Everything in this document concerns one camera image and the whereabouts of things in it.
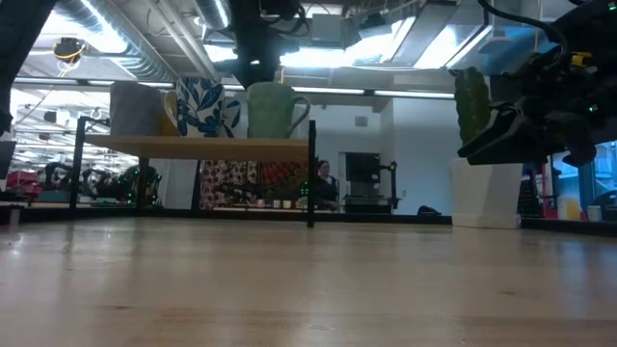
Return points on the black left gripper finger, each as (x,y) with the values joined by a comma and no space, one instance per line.
(258,77)

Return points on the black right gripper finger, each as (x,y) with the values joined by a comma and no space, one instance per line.
(489,127)
(516,154)

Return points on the green ceramic mug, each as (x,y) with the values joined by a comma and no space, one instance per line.
(272,113)

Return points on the white mug blue floral print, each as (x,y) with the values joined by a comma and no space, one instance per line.
(200,108)

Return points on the yellow ceramic mug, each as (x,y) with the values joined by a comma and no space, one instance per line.
(169,118)

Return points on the pale grey ceramic mug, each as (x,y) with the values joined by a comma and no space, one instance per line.
(135,111)

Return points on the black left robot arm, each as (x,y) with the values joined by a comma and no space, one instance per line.
(19,58)

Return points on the black coffee machine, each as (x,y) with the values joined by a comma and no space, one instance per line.
(368,183)

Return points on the green cactus plant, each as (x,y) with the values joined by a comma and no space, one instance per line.
(472,103)

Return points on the red stand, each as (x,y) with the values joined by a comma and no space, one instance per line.
(547,193)

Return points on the white planter pot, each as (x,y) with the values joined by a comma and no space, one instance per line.
(484,193)

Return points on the yellow container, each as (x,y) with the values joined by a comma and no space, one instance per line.
(571,209)

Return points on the small white cup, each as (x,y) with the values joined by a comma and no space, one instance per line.
(594,213)

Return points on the small black lump object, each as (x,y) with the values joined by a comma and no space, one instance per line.
(429,210)

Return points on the long ceiling light strip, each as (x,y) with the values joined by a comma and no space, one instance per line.
(366,91)

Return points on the person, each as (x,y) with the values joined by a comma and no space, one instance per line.
(327,185)

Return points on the black background robot arms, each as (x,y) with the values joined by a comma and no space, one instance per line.
(111,185)

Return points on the red box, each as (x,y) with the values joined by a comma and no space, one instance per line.
(21,180)

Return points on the silver ventilation duct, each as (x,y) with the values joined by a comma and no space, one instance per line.
(212,12)

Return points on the wooden shelf black metal frame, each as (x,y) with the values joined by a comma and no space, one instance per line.
(202,147)

